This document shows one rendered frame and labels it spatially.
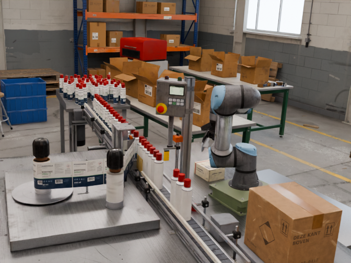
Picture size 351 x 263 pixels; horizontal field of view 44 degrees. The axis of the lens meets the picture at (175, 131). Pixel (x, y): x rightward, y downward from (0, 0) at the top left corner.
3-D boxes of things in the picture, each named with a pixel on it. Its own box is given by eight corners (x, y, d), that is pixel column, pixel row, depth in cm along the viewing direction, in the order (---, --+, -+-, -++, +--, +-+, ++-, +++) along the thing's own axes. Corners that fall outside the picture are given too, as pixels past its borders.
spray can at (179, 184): (173, 211, 215) (174, 172, 209) (182, 210, 217) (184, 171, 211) (176, 216, 211) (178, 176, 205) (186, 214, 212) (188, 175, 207)
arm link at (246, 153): (258, 170, 237) (259, 147, 233) (233, 171, 236) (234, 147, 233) (254, 163, 248) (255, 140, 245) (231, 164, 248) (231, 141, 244)
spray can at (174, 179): (167, 206, 220) (170, 168, 215) (177, 204, 222) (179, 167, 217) (171, 210, 216) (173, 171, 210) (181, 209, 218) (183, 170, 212)
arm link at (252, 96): (267, 82, 206) (248, 98, 255) (243, 82, 206) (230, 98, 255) (268, 106, 205) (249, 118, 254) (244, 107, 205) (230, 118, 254)
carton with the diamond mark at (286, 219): (243, 243, 195) (248, 187, 187) (287, 234, 205) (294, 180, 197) (284, 282, 169) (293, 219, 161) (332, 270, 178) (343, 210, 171)
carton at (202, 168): (193, 172, 278) (194, 162, 276) (209, 169, 285) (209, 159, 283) (208, 181, 266) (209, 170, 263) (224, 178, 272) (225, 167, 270)
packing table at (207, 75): (166, 109, 793) (168, 66, 771) (202, 106, 835) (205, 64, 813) (246, 144, 616) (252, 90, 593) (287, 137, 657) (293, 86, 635)
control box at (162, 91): (159, 110, 243) (161, 76, 238) (189, 114, 240) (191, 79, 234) (154, 115, 234) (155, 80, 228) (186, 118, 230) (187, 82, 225)
